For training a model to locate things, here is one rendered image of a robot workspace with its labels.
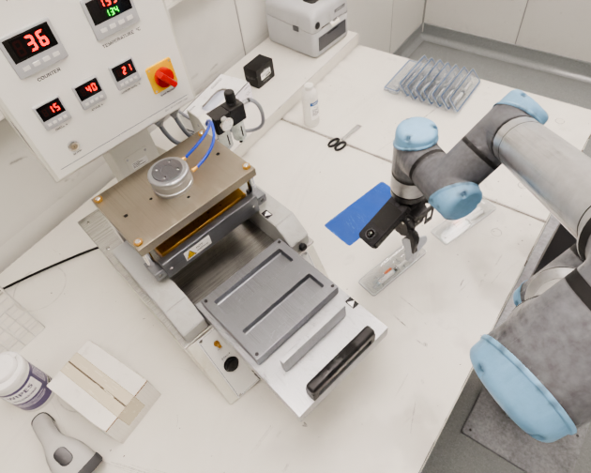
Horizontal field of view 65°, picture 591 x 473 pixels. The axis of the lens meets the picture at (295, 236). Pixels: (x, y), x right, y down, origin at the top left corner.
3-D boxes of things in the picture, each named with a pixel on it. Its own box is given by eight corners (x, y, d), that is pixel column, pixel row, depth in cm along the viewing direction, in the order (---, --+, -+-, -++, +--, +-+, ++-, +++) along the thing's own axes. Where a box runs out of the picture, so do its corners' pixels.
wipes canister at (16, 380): (10, 398, 105) (-34, 374, 93) (42, 367, 109) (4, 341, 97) (33, 420, 101) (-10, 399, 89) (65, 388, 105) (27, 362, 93)
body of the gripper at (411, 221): (432, 221, 102) (440, 184, 92) (405, 243, 99) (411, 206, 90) (406, 203, 106) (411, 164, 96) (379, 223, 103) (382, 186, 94)
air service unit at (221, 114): (205, 158, 114) (189, 109, 102) (250, 128, 119) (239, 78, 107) (218, 168, 111) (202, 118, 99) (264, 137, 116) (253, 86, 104)
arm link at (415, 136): (411, 149, 77) (386, 121, 82) (405, 194, 86) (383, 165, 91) (451, 134, 78) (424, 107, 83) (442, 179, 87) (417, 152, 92)
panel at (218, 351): (237, 398, 99) (195, 342, 89) (335, 308, 110) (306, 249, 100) (242, 404, 97) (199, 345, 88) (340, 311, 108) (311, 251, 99)
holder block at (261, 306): (204, 307, 89) (200, 300, 86) (280, 245, 96) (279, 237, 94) (259, 365, 80) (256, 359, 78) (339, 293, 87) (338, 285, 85)
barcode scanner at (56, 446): (22, 438, 99) (0, 428, 93) (53, 407, 102) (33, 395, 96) (81, 500, 90) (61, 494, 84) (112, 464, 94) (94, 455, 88)
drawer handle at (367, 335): (306, 392, 77) (304, 385, 74) (366, 333, 82) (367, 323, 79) (314, 402, 76) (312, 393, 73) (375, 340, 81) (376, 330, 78)
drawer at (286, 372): (199, 313, 92) (189, 295, 86) (280, 248, 100) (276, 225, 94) (301, 423, 77) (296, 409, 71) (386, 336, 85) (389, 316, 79)
